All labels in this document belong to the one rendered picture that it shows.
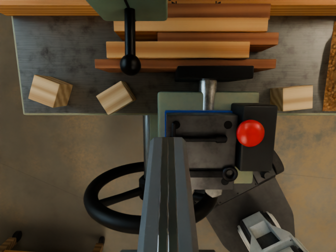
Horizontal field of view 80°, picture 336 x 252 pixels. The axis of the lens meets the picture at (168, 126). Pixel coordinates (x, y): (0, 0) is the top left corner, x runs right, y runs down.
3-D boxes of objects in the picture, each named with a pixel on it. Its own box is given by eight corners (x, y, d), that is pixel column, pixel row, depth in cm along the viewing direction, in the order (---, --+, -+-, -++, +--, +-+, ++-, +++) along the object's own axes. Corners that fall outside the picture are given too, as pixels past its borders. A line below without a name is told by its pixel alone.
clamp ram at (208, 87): (174, 118, 34) (176, 128, 25) (174, 72, 32) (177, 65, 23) (228, 118, 34) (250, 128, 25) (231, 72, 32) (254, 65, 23)
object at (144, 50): (119, 64, 33) (106, 57, 26) (119, 51, 32) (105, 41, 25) (231, 64, 33) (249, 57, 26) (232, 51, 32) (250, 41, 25)
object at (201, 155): (165, 178, 30) (164, 198, 24) (164, 102, 28) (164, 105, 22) (254, 178, 30) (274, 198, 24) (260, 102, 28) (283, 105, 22)
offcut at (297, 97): (269, 109, 34) (282, 111, 30) (269, 88, 33) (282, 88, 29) (296, 106, 34) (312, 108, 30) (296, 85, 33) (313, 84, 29)
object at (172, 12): (134, 29, 32) (128, 19, 27) (133, 15, 31) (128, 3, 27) (255, 29, 32) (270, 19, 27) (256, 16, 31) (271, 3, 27)
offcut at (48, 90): (73, 84, 33) (59, 84, 29) (67, 105, 34) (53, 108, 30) (50, 76, 33) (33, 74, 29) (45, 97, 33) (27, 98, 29)
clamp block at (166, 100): (158, 162, 39) (155, 184, 30) (157, 91, 36) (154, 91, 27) (235, 162, 39) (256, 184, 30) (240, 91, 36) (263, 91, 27)
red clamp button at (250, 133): (234, 145, 23) (237, 147, 22) (235, 119, 23) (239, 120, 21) (260, 145, 23) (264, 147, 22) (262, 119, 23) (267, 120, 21)
